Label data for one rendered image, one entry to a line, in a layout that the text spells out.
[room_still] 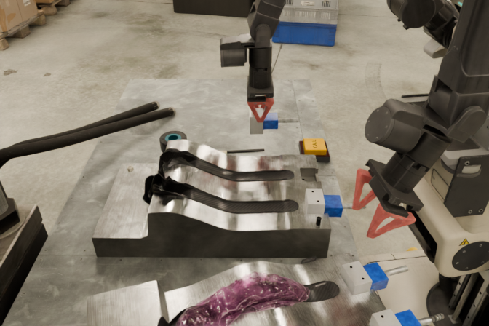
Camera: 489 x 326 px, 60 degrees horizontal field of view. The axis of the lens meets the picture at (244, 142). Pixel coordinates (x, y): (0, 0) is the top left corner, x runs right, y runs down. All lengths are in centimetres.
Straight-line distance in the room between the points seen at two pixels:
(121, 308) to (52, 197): 179
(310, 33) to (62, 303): 360
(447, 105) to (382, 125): 9
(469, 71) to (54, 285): 84
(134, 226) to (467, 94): 68
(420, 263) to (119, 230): 115
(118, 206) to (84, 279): 17
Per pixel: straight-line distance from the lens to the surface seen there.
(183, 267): 95
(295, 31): 420
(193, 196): 92
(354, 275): 84
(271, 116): 114
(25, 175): 275
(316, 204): 91
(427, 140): 69
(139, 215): 98
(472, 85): 66
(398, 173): 71
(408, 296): 163
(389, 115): 65
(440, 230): 112
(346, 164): 260
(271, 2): 98
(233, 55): 103
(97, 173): 123
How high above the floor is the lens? 153
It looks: 34 degrees down
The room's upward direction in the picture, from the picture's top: straight up
